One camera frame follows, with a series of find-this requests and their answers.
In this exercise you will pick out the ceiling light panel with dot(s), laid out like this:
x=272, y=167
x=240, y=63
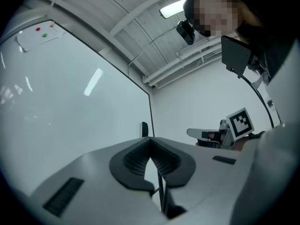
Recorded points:
x=172, y=8

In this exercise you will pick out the black chest-mounted plate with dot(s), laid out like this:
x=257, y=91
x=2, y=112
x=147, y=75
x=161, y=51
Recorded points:
x=234, y=55

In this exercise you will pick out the large whiteboard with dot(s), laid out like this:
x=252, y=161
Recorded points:
x=70, y=102

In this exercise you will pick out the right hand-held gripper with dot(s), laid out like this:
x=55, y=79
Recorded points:
x=241, y=124

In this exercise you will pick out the white paper sheet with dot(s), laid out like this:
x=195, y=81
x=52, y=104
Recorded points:
x=35, y=40

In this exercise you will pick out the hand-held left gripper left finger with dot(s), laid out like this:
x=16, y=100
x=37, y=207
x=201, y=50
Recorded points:
x=93, y=172

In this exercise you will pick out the black head-mounted camera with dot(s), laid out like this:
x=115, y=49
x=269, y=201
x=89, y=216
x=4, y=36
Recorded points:
x=186, y=32

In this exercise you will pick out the black and white whiteboard eraser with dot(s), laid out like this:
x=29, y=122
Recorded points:
x=144, y=129

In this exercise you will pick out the white ceiling pipe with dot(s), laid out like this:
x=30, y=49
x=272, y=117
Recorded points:
x=178, y=65
x=185, y=72

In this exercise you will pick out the person's head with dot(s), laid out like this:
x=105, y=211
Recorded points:
x=215, y=10

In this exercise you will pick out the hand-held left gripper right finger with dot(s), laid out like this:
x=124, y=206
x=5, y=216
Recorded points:
x=211, y=184

